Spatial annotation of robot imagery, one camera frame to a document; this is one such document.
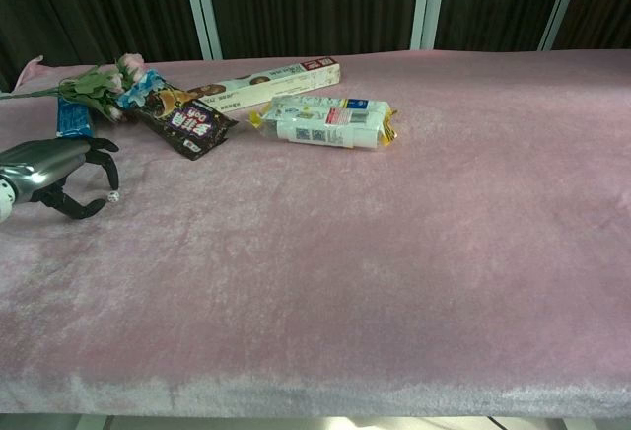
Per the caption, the white frame post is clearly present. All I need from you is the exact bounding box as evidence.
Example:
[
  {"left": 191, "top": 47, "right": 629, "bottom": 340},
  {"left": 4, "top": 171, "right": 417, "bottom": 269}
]
[
  {"left": 178, "top": 0, "right": 223, "bottom": 61},
  {"left": 536, "top": 0, "right": 589, "bottom": 51},
  {"left": 409, "top": 0, "right": 451, "bottom": 51}
]

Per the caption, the artificial pink rose bouquet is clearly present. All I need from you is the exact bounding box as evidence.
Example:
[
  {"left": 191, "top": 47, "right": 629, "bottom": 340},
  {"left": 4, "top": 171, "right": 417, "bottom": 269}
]
[{"left": 0, "top": 52, "right": 145, "bottom": 121}]

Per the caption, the white wet wipes pack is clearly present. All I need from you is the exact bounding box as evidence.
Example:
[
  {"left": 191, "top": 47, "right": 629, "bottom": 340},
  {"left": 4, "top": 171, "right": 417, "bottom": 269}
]
[{"left": 259, "top": 94, "right": 393, "bottom": 152}]

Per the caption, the dark pleated curtain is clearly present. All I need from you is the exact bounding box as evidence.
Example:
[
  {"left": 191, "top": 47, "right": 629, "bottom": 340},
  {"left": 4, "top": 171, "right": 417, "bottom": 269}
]
[{"left": 0, "top": 0, "right": 631, "bottom": 94}]

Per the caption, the long white cling film box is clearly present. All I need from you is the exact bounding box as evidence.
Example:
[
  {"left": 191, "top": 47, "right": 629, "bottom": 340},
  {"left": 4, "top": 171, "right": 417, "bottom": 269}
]
[{"left": 189, "top": 56, "right": 342, "bottom": 114}]

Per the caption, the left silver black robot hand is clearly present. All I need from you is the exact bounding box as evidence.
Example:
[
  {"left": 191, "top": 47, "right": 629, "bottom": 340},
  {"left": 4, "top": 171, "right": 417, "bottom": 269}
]
[{"left": 0, "top": 136, "right": 120, "bottom": 222}]

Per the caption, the pink plush table cloth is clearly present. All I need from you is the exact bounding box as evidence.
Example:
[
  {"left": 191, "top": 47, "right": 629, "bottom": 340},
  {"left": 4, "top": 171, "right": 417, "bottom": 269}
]
[{"left": 0, "top": 47, "right": 631, "bottom": 419}]

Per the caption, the blue cookie packet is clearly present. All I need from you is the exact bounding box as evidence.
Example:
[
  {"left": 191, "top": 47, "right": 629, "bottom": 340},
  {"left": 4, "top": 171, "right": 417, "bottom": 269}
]
[{"left": 55, "top": 97, "right": 96, "bottom": 139}]

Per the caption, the dark chocolate snack bag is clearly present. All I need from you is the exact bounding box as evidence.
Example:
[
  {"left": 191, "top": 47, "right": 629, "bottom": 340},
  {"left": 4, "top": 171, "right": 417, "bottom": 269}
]
[{"left": 128, "top": 83, "right": 239, "bottom": 161}]

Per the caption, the light blue snack wrapper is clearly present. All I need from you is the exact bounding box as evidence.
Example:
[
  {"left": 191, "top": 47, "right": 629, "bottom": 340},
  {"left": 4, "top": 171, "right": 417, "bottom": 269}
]
[{"left": 115, "top": 68, "right": 164, "bottom": 108}]

